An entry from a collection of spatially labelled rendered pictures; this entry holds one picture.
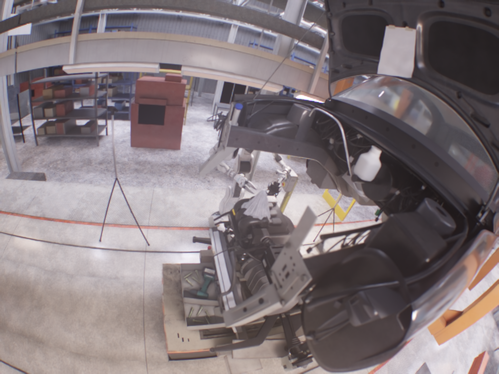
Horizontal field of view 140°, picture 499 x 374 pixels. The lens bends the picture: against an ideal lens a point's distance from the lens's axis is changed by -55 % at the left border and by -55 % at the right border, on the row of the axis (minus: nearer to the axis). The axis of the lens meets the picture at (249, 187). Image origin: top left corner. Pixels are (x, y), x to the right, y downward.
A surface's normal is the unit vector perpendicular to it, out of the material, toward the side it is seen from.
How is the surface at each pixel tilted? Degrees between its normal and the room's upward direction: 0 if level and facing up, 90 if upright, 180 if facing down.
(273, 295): 57
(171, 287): 0
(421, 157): 92
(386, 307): 12
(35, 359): 0
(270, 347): 0
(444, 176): 92
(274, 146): 90
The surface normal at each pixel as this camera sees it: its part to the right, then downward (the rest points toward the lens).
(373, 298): 0.04, -0.82
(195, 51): 0.26, 0.59
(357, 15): -0.92, 0.37
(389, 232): -0.93, -0.05
